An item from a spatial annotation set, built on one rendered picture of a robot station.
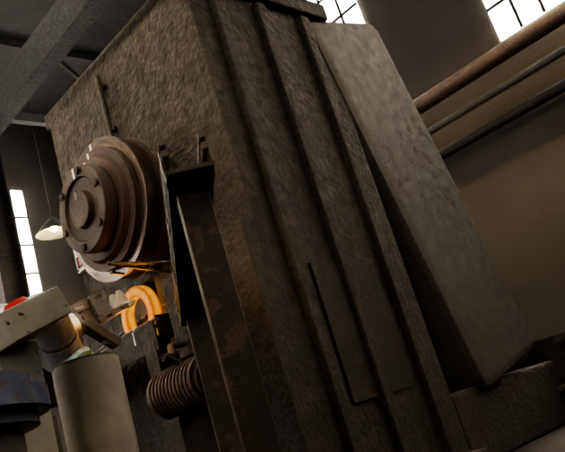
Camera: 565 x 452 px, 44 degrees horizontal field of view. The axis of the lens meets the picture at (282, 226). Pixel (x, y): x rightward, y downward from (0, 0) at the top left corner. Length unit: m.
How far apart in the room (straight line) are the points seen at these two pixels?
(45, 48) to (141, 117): 6.23
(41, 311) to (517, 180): 7.26
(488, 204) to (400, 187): 5.73
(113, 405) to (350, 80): 1.72
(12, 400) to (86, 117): 2.10
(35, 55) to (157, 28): 6.46
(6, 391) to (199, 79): 1.61
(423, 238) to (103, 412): 1.56
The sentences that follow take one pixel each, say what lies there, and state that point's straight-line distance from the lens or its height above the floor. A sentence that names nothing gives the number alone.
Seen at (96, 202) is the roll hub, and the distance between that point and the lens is 2.21.
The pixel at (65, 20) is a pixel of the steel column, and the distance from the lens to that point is 8.27.
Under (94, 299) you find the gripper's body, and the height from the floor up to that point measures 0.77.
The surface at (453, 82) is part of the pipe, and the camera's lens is 7.77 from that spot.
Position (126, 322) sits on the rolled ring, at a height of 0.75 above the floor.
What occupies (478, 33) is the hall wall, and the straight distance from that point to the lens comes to 8.59.
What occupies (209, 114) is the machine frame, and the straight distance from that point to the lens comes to 2.15.
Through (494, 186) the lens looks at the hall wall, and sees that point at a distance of 8.24.
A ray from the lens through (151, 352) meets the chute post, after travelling 2.12.
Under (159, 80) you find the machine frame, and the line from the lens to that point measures 2.37.
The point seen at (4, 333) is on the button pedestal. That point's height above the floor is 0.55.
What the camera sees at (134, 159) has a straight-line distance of 2.18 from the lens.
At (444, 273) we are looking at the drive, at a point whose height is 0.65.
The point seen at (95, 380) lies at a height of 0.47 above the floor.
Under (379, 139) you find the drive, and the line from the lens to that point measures 2.61.
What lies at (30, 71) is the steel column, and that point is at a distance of 8.92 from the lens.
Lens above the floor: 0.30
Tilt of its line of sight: 16 degrees up
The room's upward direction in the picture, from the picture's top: 17 degrees counter-clockwise
